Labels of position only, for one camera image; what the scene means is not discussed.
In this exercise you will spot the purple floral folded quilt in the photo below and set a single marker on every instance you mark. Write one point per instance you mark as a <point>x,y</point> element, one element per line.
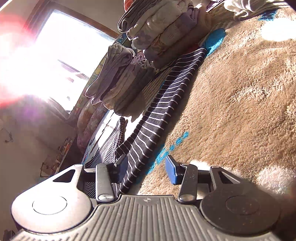
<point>84,136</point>

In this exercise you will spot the floral folded blanket stack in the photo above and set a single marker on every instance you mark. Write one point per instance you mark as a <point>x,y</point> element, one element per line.
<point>164,30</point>

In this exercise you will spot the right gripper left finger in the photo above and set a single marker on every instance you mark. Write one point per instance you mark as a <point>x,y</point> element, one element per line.
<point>58,205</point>

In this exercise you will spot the white folded cloth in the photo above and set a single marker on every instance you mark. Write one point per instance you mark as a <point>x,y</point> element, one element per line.
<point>246,9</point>

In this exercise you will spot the black white striped garment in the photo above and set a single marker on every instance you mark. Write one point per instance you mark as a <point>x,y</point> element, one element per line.
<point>132,154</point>

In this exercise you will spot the cluttered dark side table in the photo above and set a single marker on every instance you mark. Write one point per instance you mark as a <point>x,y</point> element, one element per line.
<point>67,154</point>

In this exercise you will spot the grey folded laundry stack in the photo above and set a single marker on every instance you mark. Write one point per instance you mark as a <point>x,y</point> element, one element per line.
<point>122,77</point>

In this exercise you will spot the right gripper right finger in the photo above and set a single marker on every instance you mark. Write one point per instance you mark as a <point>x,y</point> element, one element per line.
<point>228,202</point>

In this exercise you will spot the yellow patterned pillow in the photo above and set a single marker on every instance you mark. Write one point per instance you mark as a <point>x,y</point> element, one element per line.
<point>85,115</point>

